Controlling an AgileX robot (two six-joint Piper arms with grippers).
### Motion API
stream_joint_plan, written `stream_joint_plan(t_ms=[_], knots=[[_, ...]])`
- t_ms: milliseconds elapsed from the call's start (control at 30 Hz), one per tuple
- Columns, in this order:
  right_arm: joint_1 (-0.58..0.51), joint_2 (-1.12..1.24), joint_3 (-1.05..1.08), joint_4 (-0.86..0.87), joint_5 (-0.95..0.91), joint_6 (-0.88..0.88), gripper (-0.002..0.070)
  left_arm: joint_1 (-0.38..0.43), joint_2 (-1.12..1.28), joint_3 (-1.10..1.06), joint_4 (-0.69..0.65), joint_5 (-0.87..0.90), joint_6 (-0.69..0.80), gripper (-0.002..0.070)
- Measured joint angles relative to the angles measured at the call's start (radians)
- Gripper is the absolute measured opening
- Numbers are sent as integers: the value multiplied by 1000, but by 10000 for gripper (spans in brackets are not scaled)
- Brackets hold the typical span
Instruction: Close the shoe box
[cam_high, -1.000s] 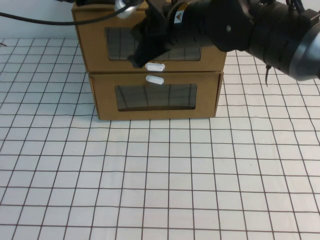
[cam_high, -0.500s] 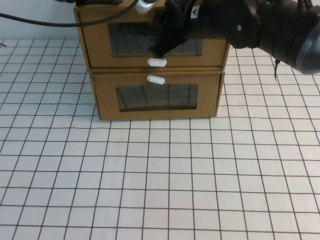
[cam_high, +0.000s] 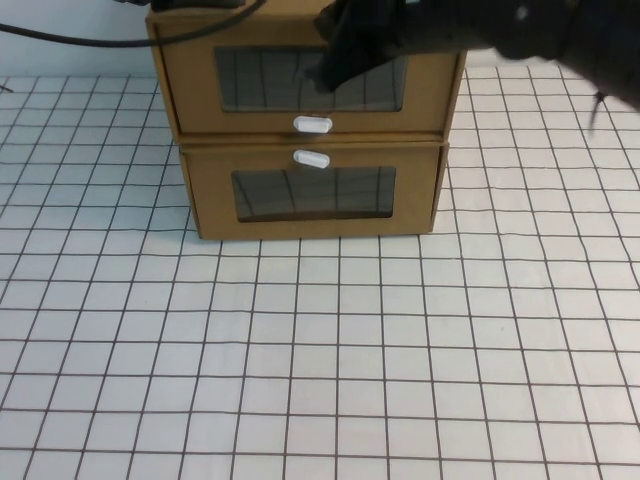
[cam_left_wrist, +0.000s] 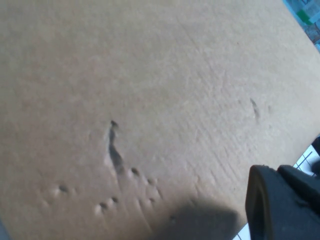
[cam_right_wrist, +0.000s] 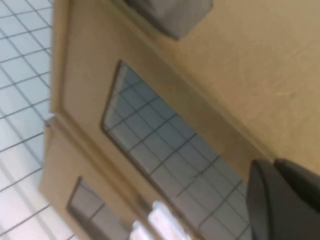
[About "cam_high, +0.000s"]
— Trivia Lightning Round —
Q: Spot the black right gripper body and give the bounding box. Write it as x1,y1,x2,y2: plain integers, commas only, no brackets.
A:
312,0,422,57

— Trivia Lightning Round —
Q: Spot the brown cardboard drawer with window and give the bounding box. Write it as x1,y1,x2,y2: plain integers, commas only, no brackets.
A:
182,143,442,240
152,22,461,135

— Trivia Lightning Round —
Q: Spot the white plastic drawer handle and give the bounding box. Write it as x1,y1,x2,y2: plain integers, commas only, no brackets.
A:
292,114,332,135
292,148,331,170

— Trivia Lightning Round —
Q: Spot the black cable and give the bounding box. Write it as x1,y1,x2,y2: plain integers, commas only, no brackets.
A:
0,0,266,50

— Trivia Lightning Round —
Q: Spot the black zip tie tail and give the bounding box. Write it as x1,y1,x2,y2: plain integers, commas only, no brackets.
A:
588,91,608,135

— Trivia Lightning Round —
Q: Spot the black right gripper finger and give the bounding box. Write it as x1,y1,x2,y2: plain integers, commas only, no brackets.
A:
305,45,409,93

